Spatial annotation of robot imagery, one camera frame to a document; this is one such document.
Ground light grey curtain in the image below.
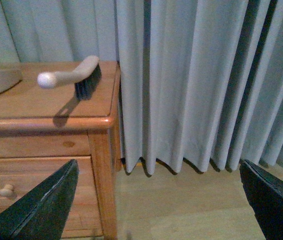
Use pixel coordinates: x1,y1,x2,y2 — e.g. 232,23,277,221
0,0,283,174

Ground beige hand brush black bristles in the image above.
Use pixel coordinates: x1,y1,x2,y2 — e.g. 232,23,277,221
37,55,102,101

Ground wooden dresser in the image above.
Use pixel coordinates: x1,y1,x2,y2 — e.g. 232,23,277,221
0,61,121,240

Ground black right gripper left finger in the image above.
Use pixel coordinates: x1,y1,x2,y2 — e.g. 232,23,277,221
0,159,79,240

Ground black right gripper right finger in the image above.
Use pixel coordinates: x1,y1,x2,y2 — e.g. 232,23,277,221
239,160,283,240

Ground wooden drawer knob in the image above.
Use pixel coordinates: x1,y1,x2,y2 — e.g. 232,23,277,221
0,184,15,198

